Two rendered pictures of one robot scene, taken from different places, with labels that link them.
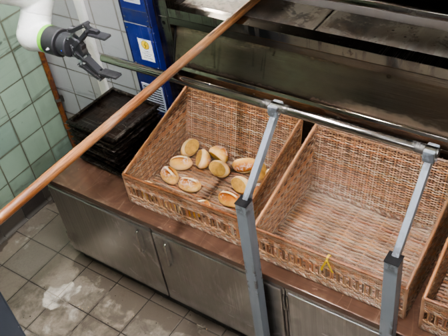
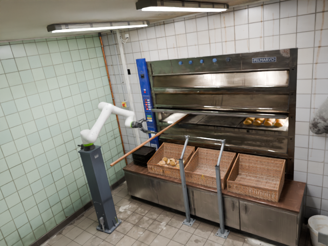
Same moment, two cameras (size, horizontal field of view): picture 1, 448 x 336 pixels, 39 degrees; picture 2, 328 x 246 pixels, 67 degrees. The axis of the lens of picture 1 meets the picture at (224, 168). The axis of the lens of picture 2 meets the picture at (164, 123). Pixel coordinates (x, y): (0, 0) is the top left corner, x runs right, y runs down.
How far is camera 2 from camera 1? 1.37 m
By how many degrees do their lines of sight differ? 23
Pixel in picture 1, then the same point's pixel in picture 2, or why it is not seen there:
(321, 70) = (198, 133)
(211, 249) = (172, 180)
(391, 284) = (217, 173)
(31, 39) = (128, 124)
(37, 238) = (116, 194)
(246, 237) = (181, 169)
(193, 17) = (165, 123)
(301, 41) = (193, 125)
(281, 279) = (191, 184)
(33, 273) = (115, 203)
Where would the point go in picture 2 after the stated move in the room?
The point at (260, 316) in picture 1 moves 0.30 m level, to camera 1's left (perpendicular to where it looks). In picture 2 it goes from (186, 198) to (163, 202)
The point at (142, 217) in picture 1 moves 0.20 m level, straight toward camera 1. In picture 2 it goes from (152, 174) to (155, 182)
